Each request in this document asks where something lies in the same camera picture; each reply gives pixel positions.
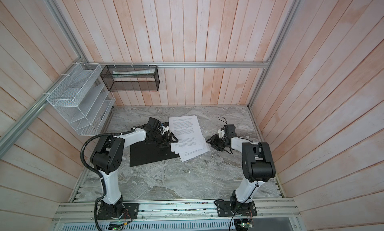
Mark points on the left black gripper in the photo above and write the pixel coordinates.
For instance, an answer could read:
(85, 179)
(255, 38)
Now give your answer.
(166, 141)

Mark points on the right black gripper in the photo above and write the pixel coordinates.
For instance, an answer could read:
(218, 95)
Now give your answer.
(214, 141)

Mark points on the printed paper sheet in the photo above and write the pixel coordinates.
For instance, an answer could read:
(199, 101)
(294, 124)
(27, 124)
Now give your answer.
(187, 130)
(192, 154)
(207, 148)

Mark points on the white folder black inside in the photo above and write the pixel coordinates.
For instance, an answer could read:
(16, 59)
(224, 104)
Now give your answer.
(144, 153)

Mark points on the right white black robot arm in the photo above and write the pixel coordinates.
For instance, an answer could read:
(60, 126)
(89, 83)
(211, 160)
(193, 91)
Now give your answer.
(257, 165)

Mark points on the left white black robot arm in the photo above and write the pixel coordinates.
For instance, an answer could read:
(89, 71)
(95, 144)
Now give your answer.
(108, 155)

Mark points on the black mesh basket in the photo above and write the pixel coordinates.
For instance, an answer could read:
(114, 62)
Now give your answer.
(129, 84)

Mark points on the paper inside black basket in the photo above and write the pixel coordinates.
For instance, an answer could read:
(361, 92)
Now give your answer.
(134, 73)

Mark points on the right green circuit board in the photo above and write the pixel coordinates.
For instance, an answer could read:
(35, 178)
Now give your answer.
(243, 225)

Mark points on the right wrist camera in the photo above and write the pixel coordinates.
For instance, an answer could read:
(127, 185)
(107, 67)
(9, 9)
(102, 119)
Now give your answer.
(221, 133)

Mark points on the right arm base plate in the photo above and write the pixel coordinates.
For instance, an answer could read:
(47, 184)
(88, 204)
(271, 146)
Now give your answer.
(232, 208)

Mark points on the aluminium front rail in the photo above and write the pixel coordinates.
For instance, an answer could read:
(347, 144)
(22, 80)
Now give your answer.
(172, 210)

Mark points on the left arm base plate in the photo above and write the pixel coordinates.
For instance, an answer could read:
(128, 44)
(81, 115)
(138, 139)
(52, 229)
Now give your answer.
(129, 211)

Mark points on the horizontal aluminium wall bar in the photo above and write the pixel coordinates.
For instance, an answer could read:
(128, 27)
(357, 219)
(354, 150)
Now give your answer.
(195, 64)

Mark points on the white wire mesh organizer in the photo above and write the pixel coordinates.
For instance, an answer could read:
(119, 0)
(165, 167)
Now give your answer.
(83, 103)

